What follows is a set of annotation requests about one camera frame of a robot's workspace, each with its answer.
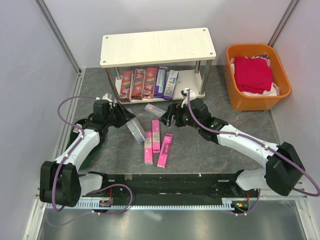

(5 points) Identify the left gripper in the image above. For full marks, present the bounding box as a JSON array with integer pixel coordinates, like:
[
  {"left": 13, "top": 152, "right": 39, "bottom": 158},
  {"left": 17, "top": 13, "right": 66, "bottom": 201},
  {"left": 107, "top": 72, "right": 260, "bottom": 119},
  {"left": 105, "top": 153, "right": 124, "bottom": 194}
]
[{"left": 105, "top": 101, "right": 136, "bottom": 129}]

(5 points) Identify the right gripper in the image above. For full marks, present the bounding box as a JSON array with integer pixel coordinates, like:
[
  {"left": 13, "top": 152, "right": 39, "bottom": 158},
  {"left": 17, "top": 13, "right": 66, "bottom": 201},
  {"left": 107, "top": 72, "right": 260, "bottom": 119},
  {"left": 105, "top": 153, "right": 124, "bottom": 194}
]
[{"left": 159, "top": 103, "right": 201, "bottom": 130}]

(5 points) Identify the clear Protefix box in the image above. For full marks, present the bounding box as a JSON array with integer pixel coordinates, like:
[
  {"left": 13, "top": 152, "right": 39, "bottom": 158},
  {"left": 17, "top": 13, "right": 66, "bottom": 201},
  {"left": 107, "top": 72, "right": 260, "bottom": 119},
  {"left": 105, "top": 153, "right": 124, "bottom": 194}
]
[
  {"left": 126, "top": 117, "right": 147, "bottom": 143},
  {"left": 144, "top": 103, "right": 166, "bottom": 118}
]

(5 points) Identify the pink box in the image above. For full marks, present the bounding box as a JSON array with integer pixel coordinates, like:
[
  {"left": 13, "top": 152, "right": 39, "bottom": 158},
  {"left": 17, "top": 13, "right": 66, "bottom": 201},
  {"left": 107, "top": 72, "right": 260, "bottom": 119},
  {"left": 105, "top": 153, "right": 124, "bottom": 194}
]
[
  {"left": 157, "top": 133, "right": 173, "bottom": 168},
  {"left": 144, "top": 131, "right": 153, "bottom": 165},
  {"left": 152, "top": 120, "right": 161, "bottom": 154}
]

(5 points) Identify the white RiO toothpaste box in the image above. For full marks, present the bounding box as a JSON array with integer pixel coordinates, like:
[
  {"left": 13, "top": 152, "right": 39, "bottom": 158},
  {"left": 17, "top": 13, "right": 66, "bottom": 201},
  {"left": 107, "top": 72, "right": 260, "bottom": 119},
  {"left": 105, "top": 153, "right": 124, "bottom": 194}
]
[{"left": 163, "top": 70, "right": 179, "bottom": 101}]

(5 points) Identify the purple toothpaste box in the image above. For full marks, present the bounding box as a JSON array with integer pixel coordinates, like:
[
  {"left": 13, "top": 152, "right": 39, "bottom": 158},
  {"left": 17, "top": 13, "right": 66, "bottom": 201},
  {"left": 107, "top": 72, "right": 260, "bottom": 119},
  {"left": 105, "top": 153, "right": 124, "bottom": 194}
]
[{"left": 153, "top": 67, "right": 167, "bottom": 99}]

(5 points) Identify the silver backed toothpaste box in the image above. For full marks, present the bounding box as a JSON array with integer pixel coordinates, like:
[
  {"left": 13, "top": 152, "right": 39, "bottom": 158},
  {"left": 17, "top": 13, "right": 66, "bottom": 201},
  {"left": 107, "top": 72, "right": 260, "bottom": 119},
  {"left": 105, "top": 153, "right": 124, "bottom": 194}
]
[{"left": 131, "top": 68, "right": 146, "bottom": 100}]

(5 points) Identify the silver red toothpaste box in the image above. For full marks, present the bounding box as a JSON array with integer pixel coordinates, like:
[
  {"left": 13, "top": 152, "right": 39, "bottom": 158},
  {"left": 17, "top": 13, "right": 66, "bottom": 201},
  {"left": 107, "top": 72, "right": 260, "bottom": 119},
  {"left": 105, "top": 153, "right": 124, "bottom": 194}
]
[{"left": 119, "top": 70, "right": 133, "bottom": 103}]

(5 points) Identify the red 3D toothpaste box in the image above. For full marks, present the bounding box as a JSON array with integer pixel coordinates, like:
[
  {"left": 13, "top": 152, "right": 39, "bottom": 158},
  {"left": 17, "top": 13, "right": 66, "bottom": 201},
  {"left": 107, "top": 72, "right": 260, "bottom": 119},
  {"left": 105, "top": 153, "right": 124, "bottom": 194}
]
[{"left": 142, "top": 67, "right": 158, "bottom": 99}]

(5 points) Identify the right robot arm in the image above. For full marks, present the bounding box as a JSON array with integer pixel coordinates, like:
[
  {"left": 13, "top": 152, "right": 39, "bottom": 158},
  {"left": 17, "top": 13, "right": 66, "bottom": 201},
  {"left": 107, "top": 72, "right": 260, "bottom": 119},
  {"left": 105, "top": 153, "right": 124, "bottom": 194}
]
[{"left": 159, "top": 99, "right": 304, "bottom": 197}]

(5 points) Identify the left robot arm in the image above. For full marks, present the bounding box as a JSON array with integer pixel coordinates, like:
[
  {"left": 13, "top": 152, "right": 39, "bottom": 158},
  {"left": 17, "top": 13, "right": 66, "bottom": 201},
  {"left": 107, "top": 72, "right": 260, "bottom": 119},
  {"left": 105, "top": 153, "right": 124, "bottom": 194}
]
[{"left": 39, "top": 98, "right": 135, "bottom": 212}]

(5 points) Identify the white two-tier shelf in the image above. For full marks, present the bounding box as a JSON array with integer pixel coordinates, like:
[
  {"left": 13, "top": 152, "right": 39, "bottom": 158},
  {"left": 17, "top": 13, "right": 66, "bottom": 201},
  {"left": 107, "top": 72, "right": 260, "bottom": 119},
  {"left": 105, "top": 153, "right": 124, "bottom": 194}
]
[{"left": 100, "top": 27, "right": 216, "bottom": 100}]

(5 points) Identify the red folded cloth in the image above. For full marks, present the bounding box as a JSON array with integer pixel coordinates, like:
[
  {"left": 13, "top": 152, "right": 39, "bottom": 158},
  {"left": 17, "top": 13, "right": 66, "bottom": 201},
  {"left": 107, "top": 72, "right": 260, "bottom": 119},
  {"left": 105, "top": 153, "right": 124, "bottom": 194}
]
[{"left": 234, "top": 56, "right": 273, "bottom": 94}]

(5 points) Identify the orange plastic basket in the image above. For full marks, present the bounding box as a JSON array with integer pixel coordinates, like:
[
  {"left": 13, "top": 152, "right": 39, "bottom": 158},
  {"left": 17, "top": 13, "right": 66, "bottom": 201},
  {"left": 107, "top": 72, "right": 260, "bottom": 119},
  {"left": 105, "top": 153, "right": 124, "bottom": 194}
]
[{"left": 223, "top": 43, "right": 292, "bottom": 112}]

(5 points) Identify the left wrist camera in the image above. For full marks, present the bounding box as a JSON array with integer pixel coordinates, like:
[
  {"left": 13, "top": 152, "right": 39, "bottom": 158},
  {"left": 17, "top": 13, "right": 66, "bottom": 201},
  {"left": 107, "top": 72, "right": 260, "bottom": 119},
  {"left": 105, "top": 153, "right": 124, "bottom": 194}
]
[{"left": 95, "top": 92, "right": 116, "bottom": 105}]

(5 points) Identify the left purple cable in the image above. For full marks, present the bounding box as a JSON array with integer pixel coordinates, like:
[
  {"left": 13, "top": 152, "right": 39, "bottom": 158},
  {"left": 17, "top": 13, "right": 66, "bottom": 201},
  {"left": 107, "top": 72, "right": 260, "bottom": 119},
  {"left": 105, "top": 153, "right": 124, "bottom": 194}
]
[{"left": 44, "top": 96, "right": 134, "bottom": 227}]

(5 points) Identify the purple cable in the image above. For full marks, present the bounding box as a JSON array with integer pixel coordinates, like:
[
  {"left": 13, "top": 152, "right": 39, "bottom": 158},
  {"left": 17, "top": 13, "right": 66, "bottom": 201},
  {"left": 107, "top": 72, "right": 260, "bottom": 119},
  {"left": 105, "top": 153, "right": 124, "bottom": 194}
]
[
  {"left": 44, "top": 96, "right": 134, "bottom": 227},
  {"left": 183, "top": 88, "right": 320, "bottom": 217}
]

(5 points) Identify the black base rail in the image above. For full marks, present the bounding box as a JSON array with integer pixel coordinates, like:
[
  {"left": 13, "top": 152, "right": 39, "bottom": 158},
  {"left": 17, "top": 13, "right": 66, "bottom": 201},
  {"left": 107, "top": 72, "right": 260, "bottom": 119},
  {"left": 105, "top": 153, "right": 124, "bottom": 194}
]
[{"left": 86, "top": 173, "right": 259, "bottom": 199}]

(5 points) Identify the slotted cable duct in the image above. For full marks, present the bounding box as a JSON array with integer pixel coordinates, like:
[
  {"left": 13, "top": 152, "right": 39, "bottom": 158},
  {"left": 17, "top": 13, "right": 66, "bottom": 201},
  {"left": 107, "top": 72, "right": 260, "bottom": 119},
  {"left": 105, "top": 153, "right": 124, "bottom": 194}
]
[{"left": 46, "top": 197, "right": 258, "bottom": 211}]

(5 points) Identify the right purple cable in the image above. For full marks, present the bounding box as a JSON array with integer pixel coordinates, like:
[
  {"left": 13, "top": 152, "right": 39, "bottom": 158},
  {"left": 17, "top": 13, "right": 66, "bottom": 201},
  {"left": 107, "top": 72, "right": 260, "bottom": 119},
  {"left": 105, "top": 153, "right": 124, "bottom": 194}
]
[{"left": 183, "top": 88, "right": 320, "bottom": 217}]

